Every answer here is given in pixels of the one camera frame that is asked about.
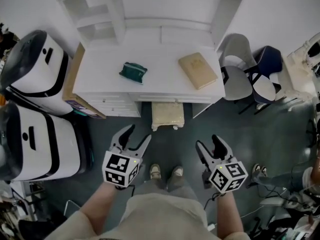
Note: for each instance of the person's right forearm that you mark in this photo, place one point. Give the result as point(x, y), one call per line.
point(228, 214)

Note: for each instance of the person's shoe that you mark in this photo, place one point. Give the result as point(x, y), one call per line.
point(177, 171)
point(155, 171)
point(258, 170)

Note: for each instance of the white ornate vanity table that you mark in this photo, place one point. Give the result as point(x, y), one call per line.
point(295, 71)

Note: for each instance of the person's light shirt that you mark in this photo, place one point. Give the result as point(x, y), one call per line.
point(162, 216)

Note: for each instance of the grey chair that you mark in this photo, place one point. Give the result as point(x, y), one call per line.
point(237, 84)

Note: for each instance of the green pouch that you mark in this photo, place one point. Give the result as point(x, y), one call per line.
point(132, 72)

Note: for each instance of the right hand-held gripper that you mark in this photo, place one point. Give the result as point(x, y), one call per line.
point(227, 176)

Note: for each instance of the white shelf cabinet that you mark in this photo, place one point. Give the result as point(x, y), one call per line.
point(170, 9)

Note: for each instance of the person's left forearm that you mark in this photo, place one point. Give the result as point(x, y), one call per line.
point(100, 209)

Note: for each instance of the person's grey trousers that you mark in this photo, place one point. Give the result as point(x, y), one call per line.
point(155, 187)

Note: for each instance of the blue chair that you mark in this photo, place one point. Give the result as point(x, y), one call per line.
point(268, 59)

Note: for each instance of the person's right shoe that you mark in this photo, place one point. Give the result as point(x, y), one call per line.
point(177, 171)

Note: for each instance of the person's left shoe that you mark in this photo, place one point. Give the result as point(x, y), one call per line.
point(155, 171)

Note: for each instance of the cream upholstered stool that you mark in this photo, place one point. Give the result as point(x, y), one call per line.
point(167, 114)

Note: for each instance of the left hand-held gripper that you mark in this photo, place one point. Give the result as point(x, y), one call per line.
point(117, 166)

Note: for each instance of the white power adapter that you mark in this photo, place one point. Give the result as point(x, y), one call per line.
point(212, 226)

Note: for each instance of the beige book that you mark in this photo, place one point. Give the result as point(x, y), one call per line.
point(198, 70)

